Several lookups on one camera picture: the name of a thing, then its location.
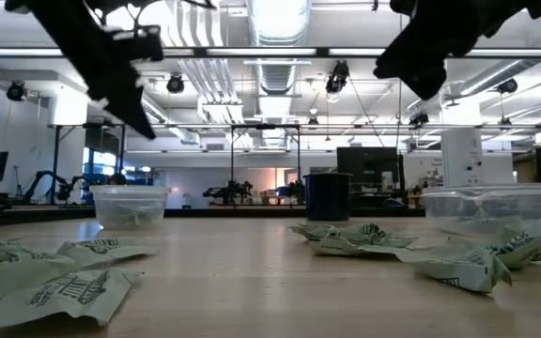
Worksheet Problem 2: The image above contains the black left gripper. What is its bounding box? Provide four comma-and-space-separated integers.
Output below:
5, 0, 158, 141

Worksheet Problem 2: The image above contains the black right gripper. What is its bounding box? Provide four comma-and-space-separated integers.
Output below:
401, 0, 541, 101

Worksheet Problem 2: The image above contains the white box with knobs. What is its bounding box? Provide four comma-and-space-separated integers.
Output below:
441, 127, 485, 188

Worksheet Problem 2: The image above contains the round clear plastic container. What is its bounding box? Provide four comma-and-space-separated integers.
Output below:
89, 184, 172, 231

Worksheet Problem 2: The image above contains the black computer monitor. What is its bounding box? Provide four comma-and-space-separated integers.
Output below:
336, 146, 406, 194

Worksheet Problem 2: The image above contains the rectangular clear plastic container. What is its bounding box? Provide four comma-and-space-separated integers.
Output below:
420, 181, 541, 238

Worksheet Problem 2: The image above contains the black plastic cup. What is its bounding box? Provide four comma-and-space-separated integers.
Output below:
303, 172, 353, 223

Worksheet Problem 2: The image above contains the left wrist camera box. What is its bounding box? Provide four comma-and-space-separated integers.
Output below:
108, 25, 164, 65

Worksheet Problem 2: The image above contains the silver slanted ventilation duct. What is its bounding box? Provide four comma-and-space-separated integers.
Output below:
443, 39, 541, 107

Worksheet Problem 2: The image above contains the black station frame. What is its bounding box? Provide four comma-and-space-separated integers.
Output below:
229, 123, 301, 193
49, 122, 127, 198

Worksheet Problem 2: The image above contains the black metal table frame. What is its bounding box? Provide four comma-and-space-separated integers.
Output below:
0, 202, 541, 230

